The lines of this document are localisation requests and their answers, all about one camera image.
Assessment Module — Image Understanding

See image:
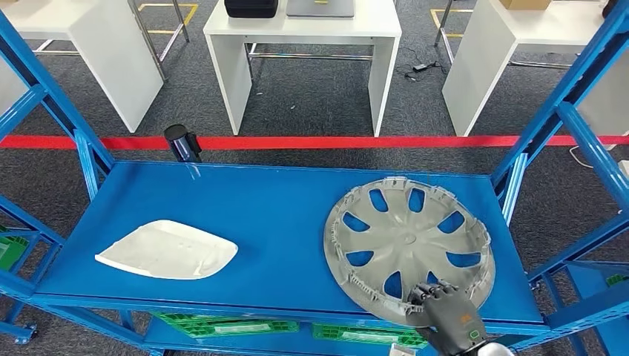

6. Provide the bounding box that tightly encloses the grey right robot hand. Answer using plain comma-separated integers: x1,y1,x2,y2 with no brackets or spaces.
405,280,490,356

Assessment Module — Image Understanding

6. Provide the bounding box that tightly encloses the silver wheel hubcap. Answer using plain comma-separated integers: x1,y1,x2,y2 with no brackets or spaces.
323,177,496,328

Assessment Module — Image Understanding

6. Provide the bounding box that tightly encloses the blue metal shelf rack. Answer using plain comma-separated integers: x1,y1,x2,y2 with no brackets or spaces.
0,194,67,345
564,260,629,356
0,4,629,356

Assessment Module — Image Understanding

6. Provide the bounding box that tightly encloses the white plastic panel part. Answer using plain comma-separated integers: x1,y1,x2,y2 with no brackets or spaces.
94,220,240,281

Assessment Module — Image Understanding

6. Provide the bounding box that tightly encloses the red barrier belt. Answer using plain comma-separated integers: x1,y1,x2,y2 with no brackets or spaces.
0,134,629,151

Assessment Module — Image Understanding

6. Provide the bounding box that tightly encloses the white table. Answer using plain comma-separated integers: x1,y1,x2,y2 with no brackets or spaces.
0,61,30,116
577,64,629,137
0,0,190,134
203,0,403,137
435,0,620,137

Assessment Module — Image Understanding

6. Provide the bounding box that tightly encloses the black power adapter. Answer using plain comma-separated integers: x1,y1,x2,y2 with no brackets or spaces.
403,59,446,82

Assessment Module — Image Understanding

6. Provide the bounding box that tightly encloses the cardboard box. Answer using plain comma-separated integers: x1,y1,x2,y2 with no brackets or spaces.
498,0,553,11

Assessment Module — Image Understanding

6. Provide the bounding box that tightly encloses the grey laptop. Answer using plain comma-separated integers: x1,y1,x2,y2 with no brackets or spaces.
286,0,356,19

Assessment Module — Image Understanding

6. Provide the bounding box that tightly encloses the black box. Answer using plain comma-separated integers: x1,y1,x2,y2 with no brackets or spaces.
224,0,279,19

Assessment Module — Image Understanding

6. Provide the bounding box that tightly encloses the white power strip cable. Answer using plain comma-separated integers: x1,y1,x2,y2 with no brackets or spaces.
570,145,629,178

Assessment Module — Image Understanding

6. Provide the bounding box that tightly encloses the black stanchion post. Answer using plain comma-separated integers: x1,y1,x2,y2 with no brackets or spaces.
163,123,203,164

